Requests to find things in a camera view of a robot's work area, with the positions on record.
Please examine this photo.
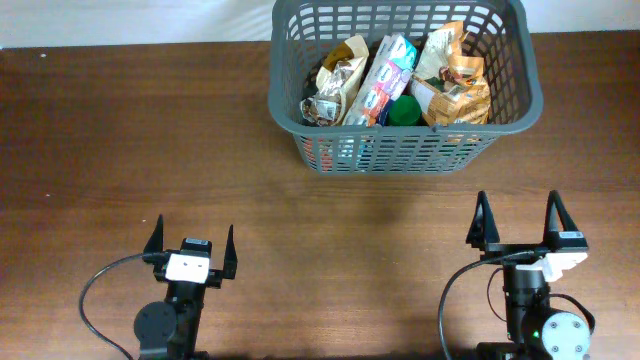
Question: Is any orange snack bag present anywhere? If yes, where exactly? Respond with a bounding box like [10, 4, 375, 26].
[409, 21, 491, 127]

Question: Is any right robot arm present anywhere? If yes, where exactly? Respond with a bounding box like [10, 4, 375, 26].
[466, 190, 596, 360]

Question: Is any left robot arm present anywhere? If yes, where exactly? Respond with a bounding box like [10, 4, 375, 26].
[133, 217, 238, 360]

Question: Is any red spaghetti packet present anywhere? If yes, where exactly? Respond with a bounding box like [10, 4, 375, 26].
[302, 137, 353, 172]

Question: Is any grey plastic basket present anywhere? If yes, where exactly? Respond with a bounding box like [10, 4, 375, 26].
[268, 0, 543, 175]

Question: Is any brown white snack bag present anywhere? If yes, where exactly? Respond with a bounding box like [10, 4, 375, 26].
[300, 35, 369, 126]

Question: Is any green lid jar with label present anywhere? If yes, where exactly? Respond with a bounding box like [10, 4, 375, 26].
[387, 95, 421, 126]

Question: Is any Kleenex tissue multipack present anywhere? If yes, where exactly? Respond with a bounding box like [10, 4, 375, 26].
[343, 33, 417, 127]

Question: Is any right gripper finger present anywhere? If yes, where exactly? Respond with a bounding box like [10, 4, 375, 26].
[543, 190, 579, 235]
[466, 191, 500, 246]

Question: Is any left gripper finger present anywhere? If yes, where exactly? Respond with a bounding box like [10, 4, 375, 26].
[222, 225, 238, 279]
[143, 215, 164, 254]

